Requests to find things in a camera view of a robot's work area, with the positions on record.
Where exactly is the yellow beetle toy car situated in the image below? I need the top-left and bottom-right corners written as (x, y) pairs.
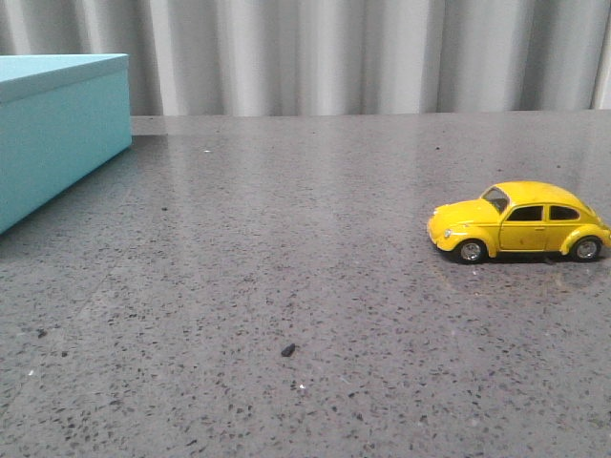
top-left (427, 180), bottom-right (610, 264)

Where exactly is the light blue storage box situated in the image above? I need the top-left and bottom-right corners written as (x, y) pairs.
top-left (1, 53), bottom-right (132, 230)

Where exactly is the small black debris piece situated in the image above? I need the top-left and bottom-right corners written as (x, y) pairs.
top-left (281, 343), bottom-right (296, 357)

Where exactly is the grey pleated curtain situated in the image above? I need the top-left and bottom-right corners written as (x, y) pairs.
top-left (1, 1), bottom-right (610, 115)

